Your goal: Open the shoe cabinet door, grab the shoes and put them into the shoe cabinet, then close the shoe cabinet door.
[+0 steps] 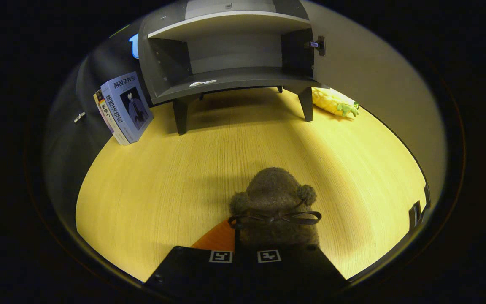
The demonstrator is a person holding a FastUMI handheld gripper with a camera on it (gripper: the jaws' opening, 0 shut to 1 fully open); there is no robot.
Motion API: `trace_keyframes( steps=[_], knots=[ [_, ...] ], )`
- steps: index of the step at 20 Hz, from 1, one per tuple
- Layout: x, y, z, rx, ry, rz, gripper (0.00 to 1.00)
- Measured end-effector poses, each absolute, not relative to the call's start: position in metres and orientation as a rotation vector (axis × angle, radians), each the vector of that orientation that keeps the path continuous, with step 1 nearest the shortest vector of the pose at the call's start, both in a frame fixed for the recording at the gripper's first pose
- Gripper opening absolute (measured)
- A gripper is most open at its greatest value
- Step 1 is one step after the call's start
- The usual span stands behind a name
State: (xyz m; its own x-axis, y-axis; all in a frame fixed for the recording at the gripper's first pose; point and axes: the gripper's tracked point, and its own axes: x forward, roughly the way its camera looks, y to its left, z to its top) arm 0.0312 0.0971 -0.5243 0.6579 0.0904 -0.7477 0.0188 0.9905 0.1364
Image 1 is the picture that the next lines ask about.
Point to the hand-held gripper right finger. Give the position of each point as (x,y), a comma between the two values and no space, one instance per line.
(293,270)

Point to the yellow pineapple plush toy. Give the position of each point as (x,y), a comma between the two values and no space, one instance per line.
(329,101)

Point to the white cloth clip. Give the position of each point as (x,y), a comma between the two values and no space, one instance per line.
(79,117)

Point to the black backdrop cloth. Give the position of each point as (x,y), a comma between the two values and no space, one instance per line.
(70,139)

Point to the blue cover book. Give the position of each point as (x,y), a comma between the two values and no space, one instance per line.
(129,105)

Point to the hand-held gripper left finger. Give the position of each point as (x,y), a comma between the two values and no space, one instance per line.
(192,270)

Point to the brown fuzzy shoe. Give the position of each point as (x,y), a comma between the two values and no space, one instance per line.
(272,190)

